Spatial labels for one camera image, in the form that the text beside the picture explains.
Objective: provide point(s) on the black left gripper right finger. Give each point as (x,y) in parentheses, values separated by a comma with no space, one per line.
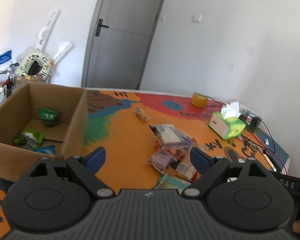
(246,197)

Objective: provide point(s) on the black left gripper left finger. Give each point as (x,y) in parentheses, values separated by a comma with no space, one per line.
(53,195)

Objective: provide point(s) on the purple snack packet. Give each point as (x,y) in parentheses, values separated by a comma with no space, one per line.
(160,160)

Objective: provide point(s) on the grey room door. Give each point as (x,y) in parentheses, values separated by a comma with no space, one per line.
(117,58)

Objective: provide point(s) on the blue snack bag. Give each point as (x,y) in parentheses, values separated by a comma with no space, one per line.
(49,150)

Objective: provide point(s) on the beige snack packet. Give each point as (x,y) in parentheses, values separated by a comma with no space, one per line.
(185,171)

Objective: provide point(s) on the green snack bag lower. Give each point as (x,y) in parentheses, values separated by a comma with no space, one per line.
(30,137)

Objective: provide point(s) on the green snack bag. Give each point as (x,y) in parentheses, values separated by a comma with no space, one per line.
(30,137)
(48,117)

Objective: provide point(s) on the green tissue box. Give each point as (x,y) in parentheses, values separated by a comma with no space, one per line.
(226,128)

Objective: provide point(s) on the green white snack packet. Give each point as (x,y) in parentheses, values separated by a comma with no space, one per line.
(171,182)

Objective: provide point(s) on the brown cardboard box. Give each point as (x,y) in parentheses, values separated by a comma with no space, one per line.
(20,112)

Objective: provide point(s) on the green snack bag upper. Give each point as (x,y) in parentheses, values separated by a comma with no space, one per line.
(48,117)

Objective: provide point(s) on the clear grey snack bag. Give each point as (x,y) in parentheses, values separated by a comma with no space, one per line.
(169,138)

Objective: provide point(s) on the yellow tape roll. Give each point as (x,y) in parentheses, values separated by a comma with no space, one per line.
(199,100)

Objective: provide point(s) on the colourful cartoon table mat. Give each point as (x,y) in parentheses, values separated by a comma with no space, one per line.
(129,142)

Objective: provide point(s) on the clear peanut snack packet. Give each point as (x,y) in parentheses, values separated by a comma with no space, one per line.
(141,114)

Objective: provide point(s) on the panda print toilet seat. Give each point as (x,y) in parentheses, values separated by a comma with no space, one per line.
(34,63)

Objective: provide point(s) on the white foam board short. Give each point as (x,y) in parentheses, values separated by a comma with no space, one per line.
(63,48)

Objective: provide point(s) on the blue plastic bag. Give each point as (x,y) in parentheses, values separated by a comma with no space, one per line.
(6,58)

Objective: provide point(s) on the white foam board tall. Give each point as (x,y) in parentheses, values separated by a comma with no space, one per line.
(44,34)

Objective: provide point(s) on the black door handle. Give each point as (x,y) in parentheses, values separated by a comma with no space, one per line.
(99,26)

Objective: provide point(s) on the white wall switch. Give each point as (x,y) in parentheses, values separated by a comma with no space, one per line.
(197,18)

